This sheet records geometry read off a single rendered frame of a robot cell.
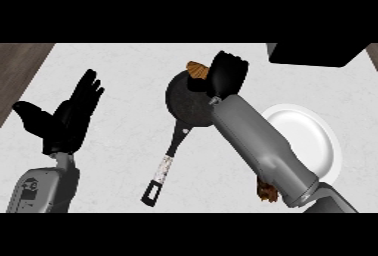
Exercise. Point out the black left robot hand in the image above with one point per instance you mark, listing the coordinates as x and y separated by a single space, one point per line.
68 123

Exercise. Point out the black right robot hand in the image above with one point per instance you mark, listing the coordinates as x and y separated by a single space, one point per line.
228 75

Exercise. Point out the golden brown croissant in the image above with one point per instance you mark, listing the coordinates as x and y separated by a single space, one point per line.
198 70

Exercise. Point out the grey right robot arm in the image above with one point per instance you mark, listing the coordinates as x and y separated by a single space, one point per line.
256 140

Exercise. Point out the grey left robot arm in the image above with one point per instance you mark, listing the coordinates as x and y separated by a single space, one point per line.
45 190

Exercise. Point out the black frying pan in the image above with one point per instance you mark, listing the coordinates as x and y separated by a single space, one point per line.
190 103

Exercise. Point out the white round plate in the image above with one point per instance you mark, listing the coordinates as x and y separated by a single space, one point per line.
302 133

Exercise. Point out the black appliance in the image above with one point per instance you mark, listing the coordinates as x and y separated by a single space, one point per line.
315 53

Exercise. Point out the dark brown pastry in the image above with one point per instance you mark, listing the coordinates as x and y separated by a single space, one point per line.
268 193

